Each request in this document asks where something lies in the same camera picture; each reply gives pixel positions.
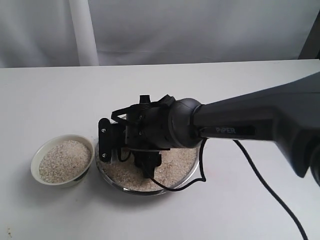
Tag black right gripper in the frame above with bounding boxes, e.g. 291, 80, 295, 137
98, 99, 175, 178

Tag white backdrop curtain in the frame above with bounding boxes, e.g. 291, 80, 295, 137
0, 0, 320, 68

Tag white rice grains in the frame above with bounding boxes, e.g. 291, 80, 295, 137
38, 140, 92, 184

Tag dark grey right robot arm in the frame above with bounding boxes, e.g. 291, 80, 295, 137
98, 73, 320, 182

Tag white ceramic bowl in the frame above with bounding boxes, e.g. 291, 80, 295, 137
30, 134, 95, 188

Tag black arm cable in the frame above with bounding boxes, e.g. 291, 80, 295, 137
109, 94, 310, 240

